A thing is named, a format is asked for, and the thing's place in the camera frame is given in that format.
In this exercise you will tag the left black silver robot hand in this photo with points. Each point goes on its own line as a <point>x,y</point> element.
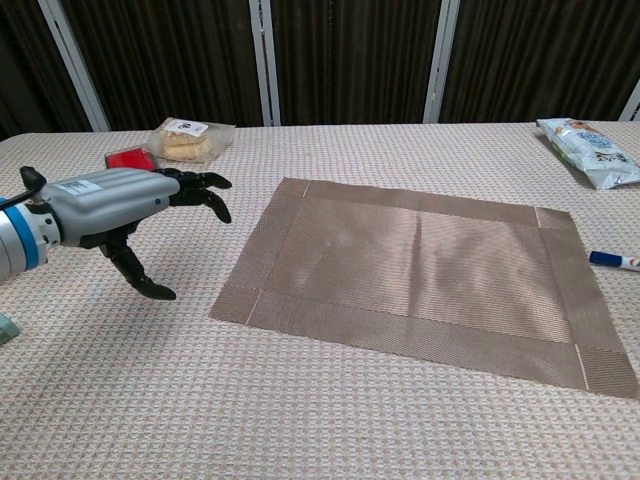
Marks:
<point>105,205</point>

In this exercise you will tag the brown woven placemat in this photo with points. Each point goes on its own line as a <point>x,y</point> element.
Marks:
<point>415,280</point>

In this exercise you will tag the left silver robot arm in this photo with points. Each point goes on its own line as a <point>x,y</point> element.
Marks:
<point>22,240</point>

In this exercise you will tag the red ink pad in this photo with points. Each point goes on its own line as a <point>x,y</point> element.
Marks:
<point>127,159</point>

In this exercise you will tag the bagged bread bun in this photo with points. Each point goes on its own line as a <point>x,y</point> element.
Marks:
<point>187,142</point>

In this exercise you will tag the small green block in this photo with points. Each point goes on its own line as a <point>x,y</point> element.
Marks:
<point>7,330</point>

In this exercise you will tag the beige woven tablecloth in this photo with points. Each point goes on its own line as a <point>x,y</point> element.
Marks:
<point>250,400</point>

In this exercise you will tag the white snack bag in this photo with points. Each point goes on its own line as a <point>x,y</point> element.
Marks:
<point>590,150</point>

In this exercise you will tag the blue capped white marker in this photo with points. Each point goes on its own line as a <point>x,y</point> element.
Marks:
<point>612,260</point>

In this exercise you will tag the white partition post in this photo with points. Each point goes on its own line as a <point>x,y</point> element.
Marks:
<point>632,102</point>
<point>75,70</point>
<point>265,65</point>
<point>440,60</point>

